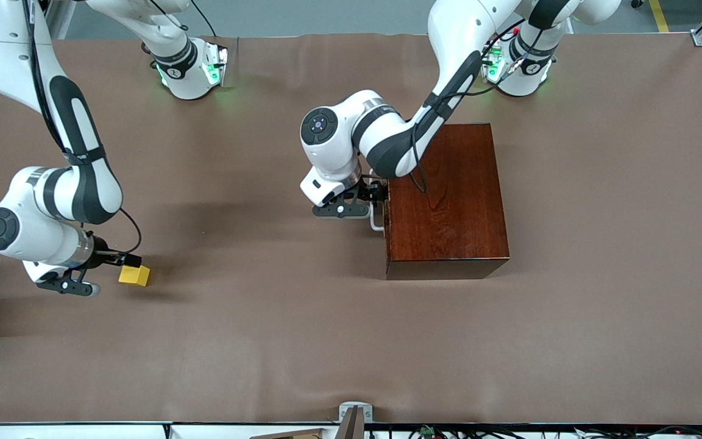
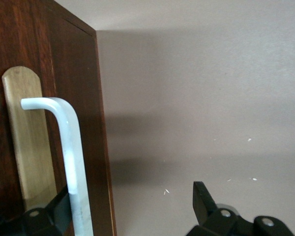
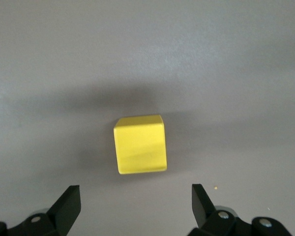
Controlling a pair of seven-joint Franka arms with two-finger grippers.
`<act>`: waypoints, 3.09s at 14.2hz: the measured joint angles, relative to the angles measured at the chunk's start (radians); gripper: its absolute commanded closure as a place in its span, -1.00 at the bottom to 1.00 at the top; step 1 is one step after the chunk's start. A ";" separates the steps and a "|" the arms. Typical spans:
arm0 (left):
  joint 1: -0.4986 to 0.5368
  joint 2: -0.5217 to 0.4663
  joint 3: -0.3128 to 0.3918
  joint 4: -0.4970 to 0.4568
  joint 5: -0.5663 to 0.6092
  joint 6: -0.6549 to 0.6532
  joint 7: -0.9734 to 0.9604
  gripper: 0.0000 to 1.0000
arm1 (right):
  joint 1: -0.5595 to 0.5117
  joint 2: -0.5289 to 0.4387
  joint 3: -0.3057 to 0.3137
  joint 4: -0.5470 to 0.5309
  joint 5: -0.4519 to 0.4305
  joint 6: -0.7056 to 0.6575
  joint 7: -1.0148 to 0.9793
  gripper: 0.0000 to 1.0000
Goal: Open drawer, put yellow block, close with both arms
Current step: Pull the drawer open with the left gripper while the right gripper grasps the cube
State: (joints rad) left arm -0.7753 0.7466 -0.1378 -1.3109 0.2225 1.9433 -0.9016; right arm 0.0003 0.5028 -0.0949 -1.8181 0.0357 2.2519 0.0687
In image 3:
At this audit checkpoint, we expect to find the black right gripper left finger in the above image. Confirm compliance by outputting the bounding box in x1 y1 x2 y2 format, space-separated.
0 184 82 236

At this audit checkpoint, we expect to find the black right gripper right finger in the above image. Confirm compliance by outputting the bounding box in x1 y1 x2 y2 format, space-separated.
188 183 292 236

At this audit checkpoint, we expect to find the yellow cube block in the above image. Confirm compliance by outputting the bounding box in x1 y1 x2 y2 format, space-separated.
113 114 168 175

